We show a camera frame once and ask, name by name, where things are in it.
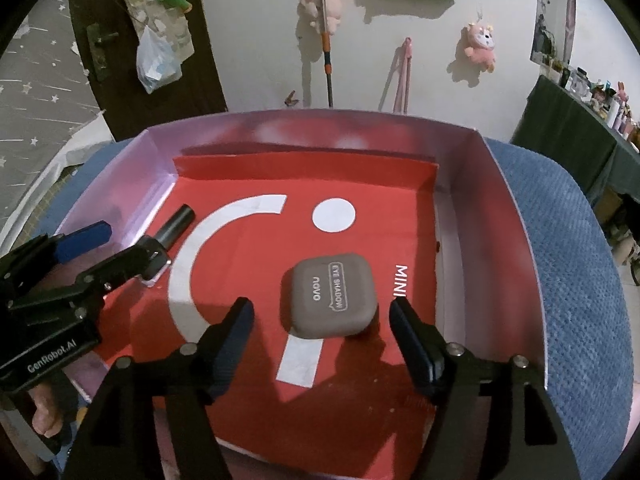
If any black star nail polish bottle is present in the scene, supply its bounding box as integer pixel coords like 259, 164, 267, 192
137, 204, 195, 287

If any grey eye shadow case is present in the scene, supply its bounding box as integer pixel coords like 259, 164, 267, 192
290, 252, 378, 339

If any person's left hand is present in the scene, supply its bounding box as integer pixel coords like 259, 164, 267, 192
28, 374, 79, 439

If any blue textured cushion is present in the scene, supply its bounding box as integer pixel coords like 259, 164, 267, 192
29, 136, 637, 480

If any purple cardboard tray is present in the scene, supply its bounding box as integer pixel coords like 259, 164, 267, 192
52, 110, 547, 479

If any white plastic bag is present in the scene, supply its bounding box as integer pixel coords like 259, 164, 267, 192
136, 26, 182, 94

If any dark wooden door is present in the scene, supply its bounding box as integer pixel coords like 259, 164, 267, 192
70, 0, 227, 140

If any dark green covered table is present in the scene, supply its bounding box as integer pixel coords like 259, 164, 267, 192
511, 76, 639, 204

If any light pink plush toy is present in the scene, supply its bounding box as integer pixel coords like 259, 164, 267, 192
299, 0, 343, 36

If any pink hanger on wall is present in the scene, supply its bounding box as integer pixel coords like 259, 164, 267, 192
378, 37, 412, 115

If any orange handled mop stick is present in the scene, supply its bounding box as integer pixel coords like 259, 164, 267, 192
319, 0, 334, 108

